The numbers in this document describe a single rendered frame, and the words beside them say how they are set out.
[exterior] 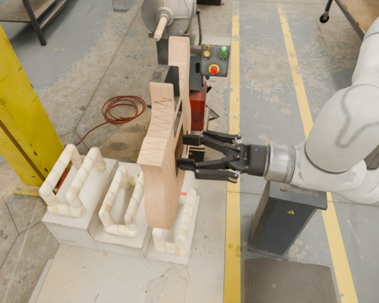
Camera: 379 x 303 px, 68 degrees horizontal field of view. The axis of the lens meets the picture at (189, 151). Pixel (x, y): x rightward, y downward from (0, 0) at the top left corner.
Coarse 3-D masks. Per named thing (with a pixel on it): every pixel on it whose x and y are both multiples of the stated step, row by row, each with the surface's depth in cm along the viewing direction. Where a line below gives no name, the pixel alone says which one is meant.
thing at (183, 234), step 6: (192, 192) 97; (186, 198) 96; (192, 198) 96; (186, 204) 94; (192, 204) 95; (186, 210) 93; (192, 210) 94; (186, 216) 91; (180, 222) 91; (186, 222) 90; (180, 228) 89; (186, 228) 89; (180, 234) 87; (186, 234) 88; (180, 240) 87
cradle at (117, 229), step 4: (112, 224) 89; (116, 224) 89; (104, 228) 89; (108, 228) 88; (112, 228) 88; (116, 228) 88; (120, 228) 88; (124, 228) 88; (108, 232) 89; (112, 232) 88; (116, 232) 88; (120, 232) 88; (124, 232) 88; (128, 232) 88; (132, 232) 87; (136, 232) 88; (128, 236) 88; (132, 236) 88
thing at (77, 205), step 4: (68, 200) 79; (72, 200) 79; (76, 200) 80; (80, 200) 82; (72, 204) 80; (76, 204) 81; (80, 204) 82; (72, 208) 83; (76, 208) 82; (80, 208) 83; (84, 208) 85; (84, 212) 86
